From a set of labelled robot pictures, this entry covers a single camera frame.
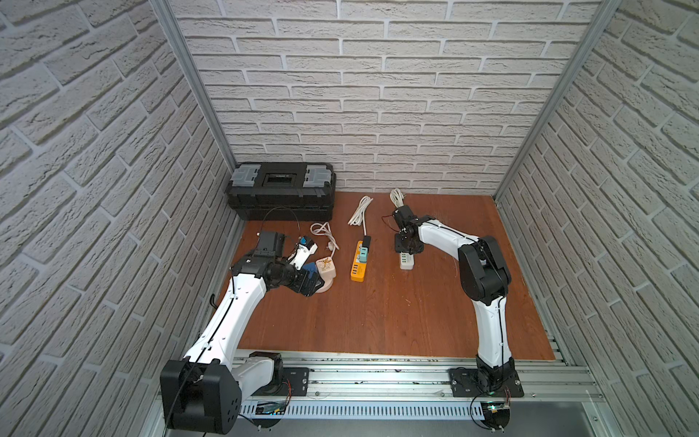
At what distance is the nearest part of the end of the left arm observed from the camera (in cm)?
69

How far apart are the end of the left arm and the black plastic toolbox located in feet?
1.17

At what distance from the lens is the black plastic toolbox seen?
998 mm
